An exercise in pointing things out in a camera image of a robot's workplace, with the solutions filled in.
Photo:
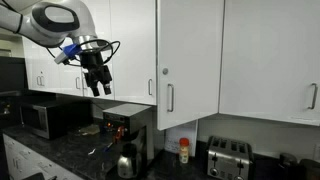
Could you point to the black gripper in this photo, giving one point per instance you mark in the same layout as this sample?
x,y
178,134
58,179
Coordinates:
x,y
95,71

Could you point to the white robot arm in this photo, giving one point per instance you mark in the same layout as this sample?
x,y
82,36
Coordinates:
x,y
26,23

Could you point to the open white cupboard door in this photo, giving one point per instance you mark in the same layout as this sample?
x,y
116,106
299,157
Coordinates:
x,y
193,50

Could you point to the steel commercial coffee maker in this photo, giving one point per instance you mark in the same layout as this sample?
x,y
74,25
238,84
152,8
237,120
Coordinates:
x,y
130,115

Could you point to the brown paper bag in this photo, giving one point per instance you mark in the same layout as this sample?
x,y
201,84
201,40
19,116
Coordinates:
x,y
89,130

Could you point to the black microwave oven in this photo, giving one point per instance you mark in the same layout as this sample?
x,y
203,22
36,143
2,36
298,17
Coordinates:
x,y
50,116

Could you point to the blue pen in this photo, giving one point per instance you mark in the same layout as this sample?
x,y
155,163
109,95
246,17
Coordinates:
x,y
108,147

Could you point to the small white wrapper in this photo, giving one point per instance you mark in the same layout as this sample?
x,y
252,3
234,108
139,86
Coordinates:
x,y
91,151

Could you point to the round grey door lock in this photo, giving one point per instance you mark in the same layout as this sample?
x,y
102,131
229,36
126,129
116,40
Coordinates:
x,y
165,71

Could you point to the steel coffee carafe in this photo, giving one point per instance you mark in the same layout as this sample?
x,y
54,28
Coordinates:
x,y
128,163

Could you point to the white paper sign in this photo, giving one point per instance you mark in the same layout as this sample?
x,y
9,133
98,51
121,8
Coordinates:
x,y
180,133

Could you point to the spice bottle with orange lid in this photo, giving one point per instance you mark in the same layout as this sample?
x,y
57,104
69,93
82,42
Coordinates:
x,y
184,151

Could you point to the white lower cabinet row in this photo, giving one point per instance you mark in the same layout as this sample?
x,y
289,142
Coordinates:
x,y
23,160

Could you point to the chrome four-slot toaster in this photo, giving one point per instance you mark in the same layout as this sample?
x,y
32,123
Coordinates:
x,y
228,160

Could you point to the dark kettle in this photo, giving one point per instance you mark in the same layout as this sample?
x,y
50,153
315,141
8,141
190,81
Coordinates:
x,y
288,166

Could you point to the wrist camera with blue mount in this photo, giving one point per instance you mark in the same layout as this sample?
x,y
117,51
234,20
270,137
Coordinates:
x,y
71,50

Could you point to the white wall outlet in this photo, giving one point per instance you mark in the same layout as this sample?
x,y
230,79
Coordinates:
x,y
317,151

